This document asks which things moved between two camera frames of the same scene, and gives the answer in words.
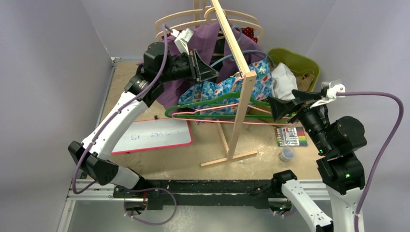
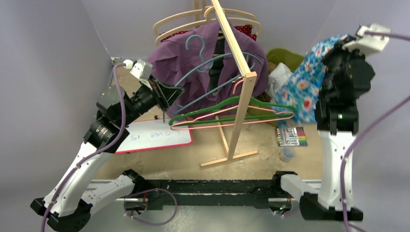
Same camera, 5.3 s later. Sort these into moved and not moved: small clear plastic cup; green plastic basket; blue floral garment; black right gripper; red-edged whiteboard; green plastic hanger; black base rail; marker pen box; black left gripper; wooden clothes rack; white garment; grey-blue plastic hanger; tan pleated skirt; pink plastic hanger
Moved: grey-blue plastic hanger; black left gripper; pink plastic hanger; black right gripper; green plastic hanger; blue floral garment; tan pleated skirt
Not moved: red-edged whiteboard; white garment; black base rail; small clear plastic cup; green plastic basket; wooden clothes rack; marker pen box
